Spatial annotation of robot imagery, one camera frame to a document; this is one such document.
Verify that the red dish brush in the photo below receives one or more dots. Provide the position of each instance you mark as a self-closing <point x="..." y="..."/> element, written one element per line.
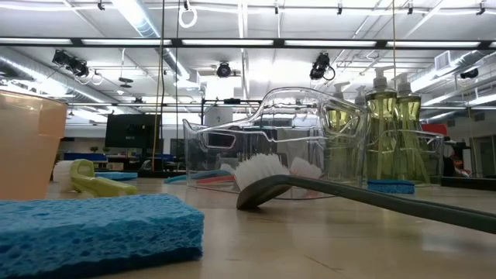
<point x="217" y="179"/>

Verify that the grey round-headed dish brush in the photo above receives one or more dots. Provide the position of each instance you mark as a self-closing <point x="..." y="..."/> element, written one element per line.
<point x="348" y="193"/>

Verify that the dark blue scrub sponge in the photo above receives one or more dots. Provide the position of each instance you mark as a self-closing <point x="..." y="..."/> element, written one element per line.
<point x="391" y="187"/>

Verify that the yellow-green dish brush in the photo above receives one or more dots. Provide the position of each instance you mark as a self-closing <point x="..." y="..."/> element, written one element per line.
<point x="97" y="186"/>

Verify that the clear plastic bin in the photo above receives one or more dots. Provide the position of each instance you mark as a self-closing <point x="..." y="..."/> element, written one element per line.
<point x="436" y="155"/>
<point x="302" y="116"/>

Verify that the black monitor screen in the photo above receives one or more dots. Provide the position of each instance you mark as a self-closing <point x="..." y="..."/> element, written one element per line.
<point x="131" y="131"/>

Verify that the overhead beam with lights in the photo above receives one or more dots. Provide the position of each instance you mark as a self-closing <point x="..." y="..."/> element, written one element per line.
<point x="176" y="42"/>

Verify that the light blue sponge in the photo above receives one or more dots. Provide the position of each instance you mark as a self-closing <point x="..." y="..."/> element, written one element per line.
<point x="116" y="175"/>
<point x="97" y="236"/>

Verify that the blue distant table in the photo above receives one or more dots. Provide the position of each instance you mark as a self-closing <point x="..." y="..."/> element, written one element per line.
<point x="85" y="156"/>

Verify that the red box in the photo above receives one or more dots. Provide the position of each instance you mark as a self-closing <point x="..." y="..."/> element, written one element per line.
<point x="434" y="128"/>

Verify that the black track light cluster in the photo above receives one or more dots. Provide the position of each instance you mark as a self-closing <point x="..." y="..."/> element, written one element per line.
<point x="71" y="64"/>

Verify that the orange plastic bin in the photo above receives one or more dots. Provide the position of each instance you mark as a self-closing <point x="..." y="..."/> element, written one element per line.
<point x="27" y="155"/>

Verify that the black ceiling device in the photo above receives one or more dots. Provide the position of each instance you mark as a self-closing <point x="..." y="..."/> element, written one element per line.
<point x="469" y="73"/>

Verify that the black overhead camera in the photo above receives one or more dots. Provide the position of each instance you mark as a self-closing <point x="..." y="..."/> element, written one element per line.
<point x="223" y="69"/>

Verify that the silver ceiling duct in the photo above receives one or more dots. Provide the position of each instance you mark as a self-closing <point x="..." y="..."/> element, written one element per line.
<point x="445" y="73"/>
<point x="139" y="19"/>
<point x="38" y="73"/>

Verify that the black aluminium table frame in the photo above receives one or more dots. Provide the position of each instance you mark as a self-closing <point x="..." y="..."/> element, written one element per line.
<point x="469" y="183"/>

